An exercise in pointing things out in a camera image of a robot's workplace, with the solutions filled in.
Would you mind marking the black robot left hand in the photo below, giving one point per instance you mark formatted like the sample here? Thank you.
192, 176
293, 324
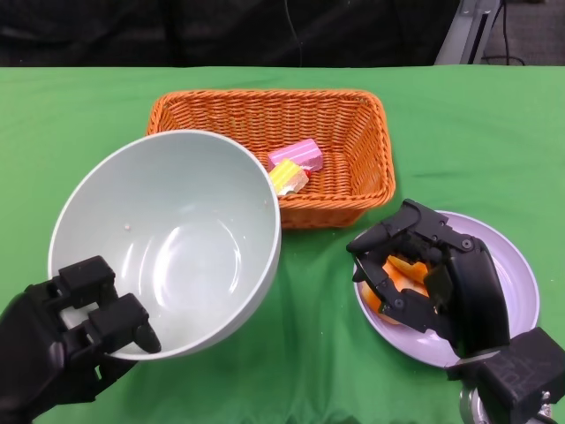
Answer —
35, 353

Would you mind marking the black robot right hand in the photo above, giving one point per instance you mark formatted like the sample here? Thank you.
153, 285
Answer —
476, 300

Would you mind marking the grey-green bowl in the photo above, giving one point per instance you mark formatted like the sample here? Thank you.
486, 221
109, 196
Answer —
176, 212

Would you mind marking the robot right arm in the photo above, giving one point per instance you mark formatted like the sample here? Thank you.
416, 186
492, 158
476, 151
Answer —
521, 380

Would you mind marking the lavender plate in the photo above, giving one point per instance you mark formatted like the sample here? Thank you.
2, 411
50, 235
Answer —
516, 265

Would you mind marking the orange wicker basket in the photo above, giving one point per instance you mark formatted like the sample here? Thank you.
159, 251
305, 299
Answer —
353, 132

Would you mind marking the yellow toy cake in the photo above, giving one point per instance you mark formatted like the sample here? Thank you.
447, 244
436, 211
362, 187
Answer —
287, 176

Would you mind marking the pink striped toy cake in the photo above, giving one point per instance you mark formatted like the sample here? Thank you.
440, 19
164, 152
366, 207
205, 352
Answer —
296, 152

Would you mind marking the plain green tablecloth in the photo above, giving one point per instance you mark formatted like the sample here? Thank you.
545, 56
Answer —
463, 132

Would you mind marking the black cloth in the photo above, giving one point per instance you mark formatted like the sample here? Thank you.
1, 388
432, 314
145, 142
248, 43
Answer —
132, 31

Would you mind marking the grey metal frame post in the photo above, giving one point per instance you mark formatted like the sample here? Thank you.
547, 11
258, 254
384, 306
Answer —
463, 35

